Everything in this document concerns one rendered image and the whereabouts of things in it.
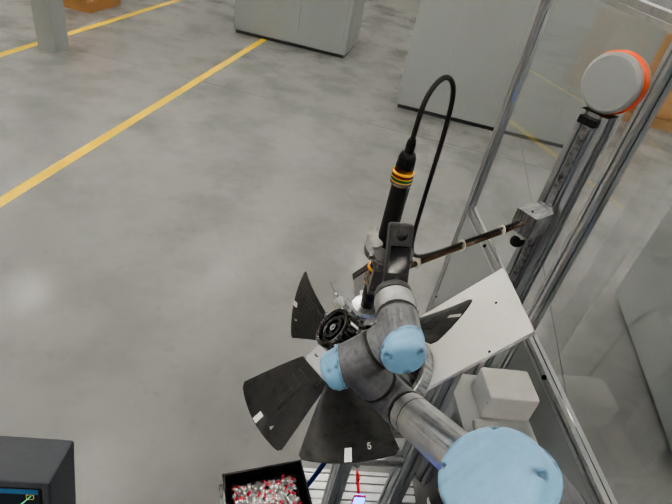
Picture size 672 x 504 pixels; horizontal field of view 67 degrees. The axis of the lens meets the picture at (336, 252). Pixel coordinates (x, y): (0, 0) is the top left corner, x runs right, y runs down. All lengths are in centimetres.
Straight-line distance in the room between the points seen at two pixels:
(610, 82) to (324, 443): 114
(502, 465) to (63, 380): 251
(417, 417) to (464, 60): 584
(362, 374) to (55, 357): 229
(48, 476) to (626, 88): 152
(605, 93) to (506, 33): 498
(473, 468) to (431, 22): 606
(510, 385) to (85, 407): 192
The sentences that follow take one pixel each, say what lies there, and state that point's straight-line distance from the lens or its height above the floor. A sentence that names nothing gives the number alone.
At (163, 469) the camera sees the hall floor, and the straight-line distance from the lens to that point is 254.
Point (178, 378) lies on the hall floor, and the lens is 282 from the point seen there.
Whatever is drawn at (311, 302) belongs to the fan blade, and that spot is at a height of 113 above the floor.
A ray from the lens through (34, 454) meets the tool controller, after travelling 116.
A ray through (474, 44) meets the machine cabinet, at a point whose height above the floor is 93.
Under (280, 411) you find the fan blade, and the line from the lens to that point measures 148.
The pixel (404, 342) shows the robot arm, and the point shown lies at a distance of 84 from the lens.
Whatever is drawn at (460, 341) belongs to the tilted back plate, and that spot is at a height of 122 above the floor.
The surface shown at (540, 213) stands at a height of 151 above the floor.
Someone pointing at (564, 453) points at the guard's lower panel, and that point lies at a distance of 179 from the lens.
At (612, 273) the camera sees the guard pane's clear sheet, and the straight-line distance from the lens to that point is 163.
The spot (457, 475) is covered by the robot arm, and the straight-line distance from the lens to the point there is 61.
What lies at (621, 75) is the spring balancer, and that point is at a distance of 152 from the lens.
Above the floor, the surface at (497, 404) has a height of 94.
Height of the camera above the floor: 218
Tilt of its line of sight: 36 degrees down
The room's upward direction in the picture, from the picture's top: 12 degrees clockwise
